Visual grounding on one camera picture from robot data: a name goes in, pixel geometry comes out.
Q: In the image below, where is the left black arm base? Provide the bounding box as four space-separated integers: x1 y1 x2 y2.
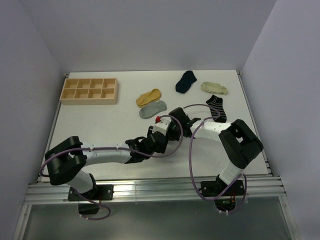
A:
67 184 114 220

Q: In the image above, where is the black striped sock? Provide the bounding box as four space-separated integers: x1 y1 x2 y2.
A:
206 94 227 123

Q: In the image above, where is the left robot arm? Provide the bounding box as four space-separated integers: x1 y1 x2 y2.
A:
45 131 168 200

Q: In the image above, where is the aluminium frame rail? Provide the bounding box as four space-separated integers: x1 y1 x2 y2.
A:
23 175 286 206

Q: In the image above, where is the cream sock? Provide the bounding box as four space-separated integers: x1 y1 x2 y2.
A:
200 81 228 95

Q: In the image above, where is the mustard yellow sock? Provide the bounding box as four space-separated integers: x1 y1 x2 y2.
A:
135 88 162 108

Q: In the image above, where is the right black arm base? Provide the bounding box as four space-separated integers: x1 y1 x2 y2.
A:
198 177 247 213

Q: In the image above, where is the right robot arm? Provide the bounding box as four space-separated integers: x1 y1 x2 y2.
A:
169 107 264 195

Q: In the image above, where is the navy blue sock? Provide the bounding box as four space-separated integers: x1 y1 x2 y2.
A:
175 70 197 94

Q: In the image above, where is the light grey sock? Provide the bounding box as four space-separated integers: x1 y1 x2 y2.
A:
139 100 167 119

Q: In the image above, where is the wooden compartment tray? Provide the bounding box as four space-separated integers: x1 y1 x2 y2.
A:
60 78 118 105

